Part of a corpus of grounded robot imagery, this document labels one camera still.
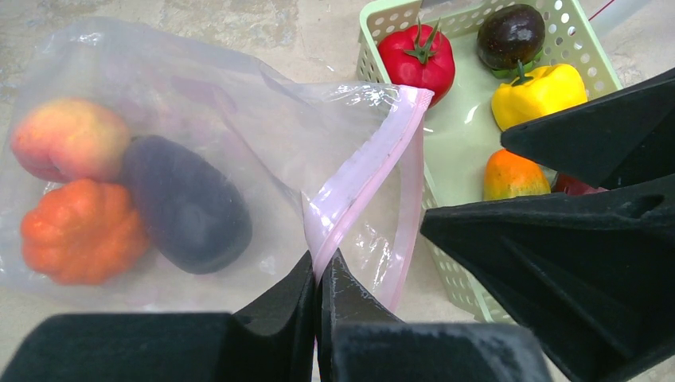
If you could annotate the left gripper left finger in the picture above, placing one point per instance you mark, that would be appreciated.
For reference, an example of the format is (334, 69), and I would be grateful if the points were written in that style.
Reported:
(270, 339)

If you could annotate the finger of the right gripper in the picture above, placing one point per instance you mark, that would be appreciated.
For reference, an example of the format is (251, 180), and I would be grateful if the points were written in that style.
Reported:
(620, 139)
(591, 276)

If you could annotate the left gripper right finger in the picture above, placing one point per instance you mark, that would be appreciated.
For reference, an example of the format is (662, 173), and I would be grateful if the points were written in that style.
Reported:
(358, 339)

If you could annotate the purple toy eggplant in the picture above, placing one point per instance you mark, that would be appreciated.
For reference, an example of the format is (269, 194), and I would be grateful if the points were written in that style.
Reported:
(194, 215)

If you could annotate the light green plastic basket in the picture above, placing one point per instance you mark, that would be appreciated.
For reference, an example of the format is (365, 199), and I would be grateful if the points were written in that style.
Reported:
(459, 131)

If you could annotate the clear zip top bag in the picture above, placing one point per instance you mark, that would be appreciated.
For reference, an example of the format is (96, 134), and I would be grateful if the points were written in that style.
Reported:
(323, 168)

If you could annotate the orange toy pumpkin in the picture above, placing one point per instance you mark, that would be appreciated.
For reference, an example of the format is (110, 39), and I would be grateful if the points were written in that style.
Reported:
(84, 233)

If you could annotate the pink toy peach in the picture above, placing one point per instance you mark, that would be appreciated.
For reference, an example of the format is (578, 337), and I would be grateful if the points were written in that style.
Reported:
(69, 139)

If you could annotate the dark red toy apple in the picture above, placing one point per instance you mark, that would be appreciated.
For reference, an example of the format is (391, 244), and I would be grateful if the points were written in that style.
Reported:
(564, 183)

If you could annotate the yellow toy bell pepper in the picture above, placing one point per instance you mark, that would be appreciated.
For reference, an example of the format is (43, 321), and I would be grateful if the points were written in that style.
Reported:
(543, 91)

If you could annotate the green orange toy mango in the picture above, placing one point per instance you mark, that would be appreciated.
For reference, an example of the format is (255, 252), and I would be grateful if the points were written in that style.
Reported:
(508, 175)

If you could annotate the dark purple toy tomato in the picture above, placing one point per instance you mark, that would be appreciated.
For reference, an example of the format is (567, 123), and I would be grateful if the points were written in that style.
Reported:
(510, 36)

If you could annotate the red toy tomato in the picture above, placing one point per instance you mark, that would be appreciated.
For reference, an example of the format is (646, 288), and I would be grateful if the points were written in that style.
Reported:
(420, 56)

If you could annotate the white pvc pipe frame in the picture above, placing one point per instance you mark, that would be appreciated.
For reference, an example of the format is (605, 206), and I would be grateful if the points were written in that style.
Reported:
(613, 13)

